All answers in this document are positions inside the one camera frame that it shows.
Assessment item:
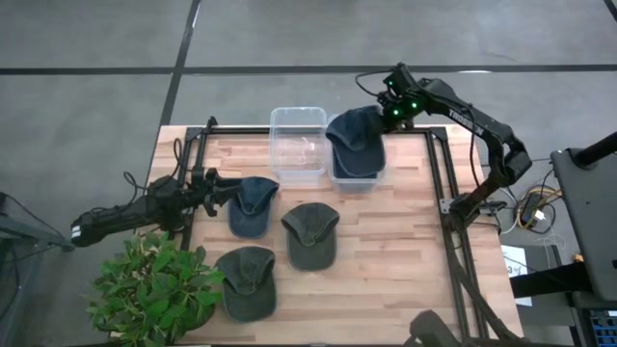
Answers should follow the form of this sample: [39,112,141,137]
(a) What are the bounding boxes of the blue lit panel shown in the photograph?
[588,307,617,347]

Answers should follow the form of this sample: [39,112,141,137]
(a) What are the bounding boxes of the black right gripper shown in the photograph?
[377,85,428,132]

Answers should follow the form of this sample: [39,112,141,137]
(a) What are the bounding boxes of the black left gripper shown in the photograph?
[186,166,245,218]

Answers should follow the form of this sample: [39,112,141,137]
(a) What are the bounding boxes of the yellow cable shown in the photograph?
[513,186,564,232]

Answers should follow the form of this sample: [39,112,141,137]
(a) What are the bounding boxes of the grey stand base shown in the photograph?
[0,191,77,253]

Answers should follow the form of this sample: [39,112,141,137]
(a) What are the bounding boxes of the black aluminium frame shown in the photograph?
[178,115,520,347]

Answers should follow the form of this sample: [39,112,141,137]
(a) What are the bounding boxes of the green leafy plant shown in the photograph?
[84,229,227,347]

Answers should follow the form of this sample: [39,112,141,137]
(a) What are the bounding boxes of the dark grey rounded object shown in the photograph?
[408,308,462,347]

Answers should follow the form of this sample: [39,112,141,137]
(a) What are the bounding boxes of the black round pole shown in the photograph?
[572,130,617,169]

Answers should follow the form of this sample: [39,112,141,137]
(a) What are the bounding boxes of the clear plastic bin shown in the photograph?
[326,113,387,194]
[268,106,330,184]

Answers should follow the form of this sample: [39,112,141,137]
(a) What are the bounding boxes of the grey equipment cart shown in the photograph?
[550,147,617,303]

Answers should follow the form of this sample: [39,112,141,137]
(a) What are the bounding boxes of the black power adapter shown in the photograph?
[521,192,545,224]

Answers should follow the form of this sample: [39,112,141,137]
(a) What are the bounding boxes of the black support beam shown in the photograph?
[509,262,594,299]

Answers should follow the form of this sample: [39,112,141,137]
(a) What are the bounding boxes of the white paper sheet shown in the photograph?
[499,244,534,307]

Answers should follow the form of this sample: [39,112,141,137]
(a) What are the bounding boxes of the green denim cap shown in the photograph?
[215,245,279,323]
[281,201,341,272]

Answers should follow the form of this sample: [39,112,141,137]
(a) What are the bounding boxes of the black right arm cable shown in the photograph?
[355,70,389,97]

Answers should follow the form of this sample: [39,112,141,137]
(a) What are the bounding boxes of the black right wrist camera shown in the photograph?
[385,62,411,95]

